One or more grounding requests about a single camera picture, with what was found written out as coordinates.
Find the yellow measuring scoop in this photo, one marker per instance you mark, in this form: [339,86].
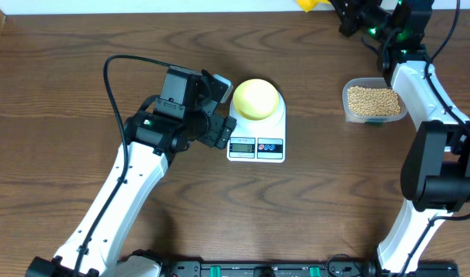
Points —
[308,5]

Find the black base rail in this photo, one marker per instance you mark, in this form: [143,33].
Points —
[319,269]

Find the white digital kitchen scale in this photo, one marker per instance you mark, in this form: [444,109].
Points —
[258,141]

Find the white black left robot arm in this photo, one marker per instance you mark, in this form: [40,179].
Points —
[163,126]

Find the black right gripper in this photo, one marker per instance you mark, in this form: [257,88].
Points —
[348,15]

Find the green tape label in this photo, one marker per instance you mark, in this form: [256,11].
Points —
[373,122]

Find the soybeans pile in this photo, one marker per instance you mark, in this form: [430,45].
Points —
[373,101]

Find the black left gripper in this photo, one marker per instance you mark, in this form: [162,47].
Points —
[219,131]

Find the yellow bowl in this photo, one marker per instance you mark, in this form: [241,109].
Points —
[255,99]

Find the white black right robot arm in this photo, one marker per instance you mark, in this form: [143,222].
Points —
[435,176]

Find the clear plastic container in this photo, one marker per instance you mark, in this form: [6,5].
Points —
[369,83]

